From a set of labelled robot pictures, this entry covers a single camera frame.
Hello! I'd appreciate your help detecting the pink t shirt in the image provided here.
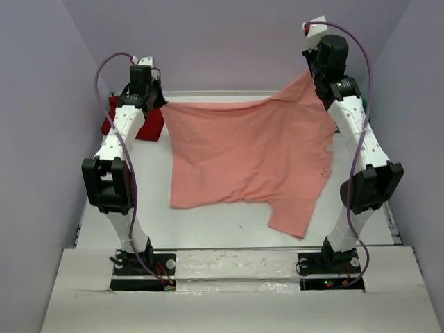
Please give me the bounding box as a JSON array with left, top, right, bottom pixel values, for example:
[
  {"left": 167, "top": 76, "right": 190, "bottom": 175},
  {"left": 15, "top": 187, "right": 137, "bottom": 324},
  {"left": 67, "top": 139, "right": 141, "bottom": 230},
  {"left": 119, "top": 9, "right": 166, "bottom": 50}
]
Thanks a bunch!
[{"left": 162, "top": 72, "right": 336, "bottom": 238}]

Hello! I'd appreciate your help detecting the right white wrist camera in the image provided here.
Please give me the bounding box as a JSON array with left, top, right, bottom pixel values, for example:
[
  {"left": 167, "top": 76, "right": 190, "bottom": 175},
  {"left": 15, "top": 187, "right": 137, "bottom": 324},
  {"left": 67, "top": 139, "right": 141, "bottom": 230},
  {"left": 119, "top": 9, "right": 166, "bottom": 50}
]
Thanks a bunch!
[{"left": 302, "top": 15, "right": 329, "bottom": 50}]

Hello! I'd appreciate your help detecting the green crumpled t shirt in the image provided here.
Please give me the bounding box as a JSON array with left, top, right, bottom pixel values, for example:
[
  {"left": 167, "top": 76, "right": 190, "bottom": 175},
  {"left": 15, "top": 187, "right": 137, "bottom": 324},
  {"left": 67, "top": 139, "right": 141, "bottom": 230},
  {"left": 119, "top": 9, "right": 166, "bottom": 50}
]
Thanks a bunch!
[{"left": 334, "top": 99, "right": 368, "bottom": 134}]

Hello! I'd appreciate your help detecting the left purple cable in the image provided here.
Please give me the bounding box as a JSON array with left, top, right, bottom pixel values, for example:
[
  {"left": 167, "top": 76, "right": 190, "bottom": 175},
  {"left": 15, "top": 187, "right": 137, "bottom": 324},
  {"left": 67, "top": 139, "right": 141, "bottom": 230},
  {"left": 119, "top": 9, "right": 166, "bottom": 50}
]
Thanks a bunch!
[{"left": 94, "top": 51, "right": 174, "bottom": 289}]

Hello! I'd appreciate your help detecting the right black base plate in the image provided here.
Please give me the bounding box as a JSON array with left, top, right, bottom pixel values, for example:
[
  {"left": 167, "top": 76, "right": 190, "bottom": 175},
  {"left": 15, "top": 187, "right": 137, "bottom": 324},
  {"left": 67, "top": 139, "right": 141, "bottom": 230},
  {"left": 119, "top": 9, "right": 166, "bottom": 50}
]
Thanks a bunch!
[{"left": 295, "top": 250, "right": 364, "bottom": 291}]

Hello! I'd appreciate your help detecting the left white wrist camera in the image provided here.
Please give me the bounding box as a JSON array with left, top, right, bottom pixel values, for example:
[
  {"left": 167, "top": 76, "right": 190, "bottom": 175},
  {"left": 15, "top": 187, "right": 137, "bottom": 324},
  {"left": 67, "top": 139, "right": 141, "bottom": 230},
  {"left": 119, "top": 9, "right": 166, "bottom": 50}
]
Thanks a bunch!
[{"left": 137, "top": 56, "right": 155, "bottom": 67}]

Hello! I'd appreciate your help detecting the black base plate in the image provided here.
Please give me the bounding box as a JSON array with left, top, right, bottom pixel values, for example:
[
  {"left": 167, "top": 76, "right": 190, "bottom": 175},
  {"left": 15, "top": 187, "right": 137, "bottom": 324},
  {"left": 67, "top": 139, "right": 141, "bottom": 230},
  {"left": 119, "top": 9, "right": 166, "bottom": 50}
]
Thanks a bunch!
[
  {"left": 295, "top": 250, "right": 364, "bottom": 291},
  {"left": 109, "top": 250, "right": 177, "bottom": 292}
]

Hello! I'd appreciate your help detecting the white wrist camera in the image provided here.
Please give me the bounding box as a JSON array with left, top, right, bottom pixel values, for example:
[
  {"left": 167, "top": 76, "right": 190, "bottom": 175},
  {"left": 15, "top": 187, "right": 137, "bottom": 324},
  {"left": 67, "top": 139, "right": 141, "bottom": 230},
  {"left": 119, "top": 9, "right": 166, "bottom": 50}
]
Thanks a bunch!
[
  {"left": 302, "top": 15, "right": 329, "bottom": 50},
  {"left": 137, "top": 56, "right": 155, "bottom": 67}
]

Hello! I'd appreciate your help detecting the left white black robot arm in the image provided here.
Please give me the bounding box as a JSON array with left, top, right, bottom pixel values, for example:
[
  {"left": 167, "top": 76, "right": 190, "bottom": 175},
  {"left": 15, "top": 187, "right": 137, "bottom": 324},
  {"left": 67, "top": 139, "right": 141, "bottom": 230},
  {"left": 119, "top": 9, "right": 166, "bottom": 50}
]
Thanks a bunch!
[{"left": 81, "top": 64, "right": 164, "bottom": 275}]

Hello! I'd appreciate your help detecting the red folded t shirt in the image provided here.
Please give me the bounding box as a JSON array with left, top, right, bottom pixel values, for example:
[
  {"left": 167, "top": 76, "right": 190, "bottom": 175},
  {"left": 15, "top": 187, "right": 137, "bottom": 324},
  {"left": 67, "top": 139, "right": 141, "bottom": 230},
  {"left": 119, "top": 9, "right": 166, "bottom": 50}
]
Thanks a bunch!
[{"left": 108, "top": 96, "right": 164, "bottom": 142}]

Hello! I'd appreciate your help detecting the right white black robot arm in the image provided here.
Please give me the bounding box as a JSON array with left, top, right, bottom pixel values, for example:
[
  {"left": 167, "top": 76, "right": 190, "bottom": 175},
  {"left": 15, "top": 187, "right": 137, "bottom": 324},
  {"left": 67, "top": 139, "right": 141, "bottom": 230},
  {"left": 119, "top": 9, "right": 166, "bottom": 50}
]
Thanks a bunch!
[{"left": 297, "top": 33, "right": 404, "bottom": 276}]

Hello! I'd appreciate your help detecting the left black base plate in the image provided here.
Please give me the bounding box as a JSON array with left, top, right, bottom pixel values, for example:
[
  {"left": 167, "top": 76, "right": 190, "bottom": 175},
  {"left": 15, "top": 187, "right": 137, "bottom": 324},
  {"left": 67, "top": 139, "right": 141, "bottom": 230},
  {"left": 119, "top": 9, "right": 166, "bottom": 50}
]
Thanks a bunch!
[{"left": 109, "top": 250, "right": 177, "bottom": 292}]

